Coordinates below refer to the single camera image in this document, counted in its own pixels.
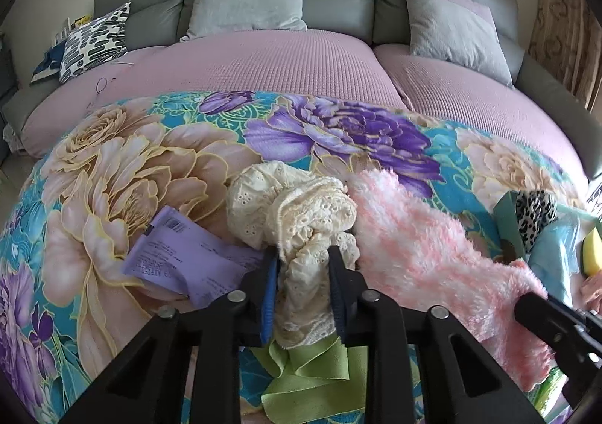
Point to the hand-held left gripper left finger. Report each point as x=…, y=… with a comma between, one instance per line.
x=269, y=301

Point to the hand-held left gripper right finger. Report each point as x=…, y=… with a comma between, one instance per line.
x=337, y=306

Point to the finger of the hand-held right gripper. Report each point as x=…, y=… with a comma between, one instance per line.
x=545, y=316

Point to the pink printed underwear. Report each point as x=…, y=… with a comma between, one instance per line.
x=593, y=290

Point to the blue face mask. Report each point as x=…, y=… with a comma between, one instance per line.
x=555, y=250

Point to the yellow sponge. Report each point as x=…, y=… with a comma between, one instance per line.
x=593, y=250

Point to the cream lace cloth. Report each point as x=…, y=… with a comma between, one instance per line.
x=301, y=217

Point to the leopard print scrunchie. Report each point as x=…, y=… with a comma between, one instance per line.
x=534, y=217

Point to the teal tray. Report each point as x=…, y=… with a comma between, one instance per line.
x=508, y=222

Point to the pink fluffy cloth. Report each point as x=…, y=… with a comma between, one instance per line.
x=423, y=240

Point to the green cloth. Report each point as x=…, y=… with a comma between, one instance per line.
x=305, y=377

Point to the purple paper packet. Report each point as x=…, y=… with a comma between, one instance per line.
x=178, y=254

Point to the floral printed blanket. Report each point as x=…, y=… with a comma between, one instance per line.
x=117, y=170

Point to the pink quilted sofa cover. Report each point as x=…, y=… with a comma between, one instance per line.
x=235, y=62
x=470, y=95

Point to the beige patterned curtain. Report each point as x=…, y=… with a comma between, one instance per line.
x=564, y=29

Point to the grey pillow with pink band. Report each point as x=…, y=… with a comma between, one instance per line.
x=451, y=29

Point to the white plastic bag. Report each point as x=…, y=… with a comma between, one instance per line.
x=12, y=137

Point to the black and white patterned pillow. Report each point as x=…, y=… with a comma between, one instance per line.
x=94, y=40

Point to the upright books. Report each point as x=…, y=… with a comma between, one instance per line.
x=80, y=22

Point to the dark grey cabinet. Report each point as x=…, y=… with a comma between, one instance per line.
x=5, y=76

